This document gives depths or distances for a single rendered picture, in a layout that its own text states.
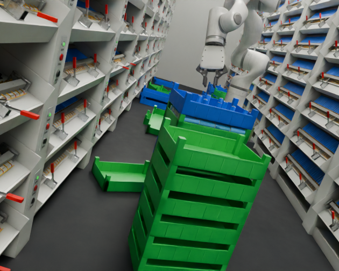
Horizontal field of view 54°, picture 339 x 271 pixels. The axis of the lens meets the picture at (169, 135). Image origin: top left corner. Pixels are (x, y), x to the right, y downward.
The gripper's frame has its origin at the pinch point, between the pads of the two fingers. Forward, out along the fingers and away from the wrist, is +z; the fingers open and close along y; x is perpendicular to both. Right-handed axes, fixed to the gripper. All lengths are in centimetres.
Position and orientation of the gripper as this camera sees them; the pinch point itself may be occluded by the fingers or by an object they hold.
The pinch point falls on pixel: (210, 81)
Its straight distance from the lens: 141.5
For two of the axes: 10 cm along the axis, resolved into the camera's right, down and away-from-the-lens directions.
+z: -1.4, 9.8, -1.2
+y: -9.6, -1.0, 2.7
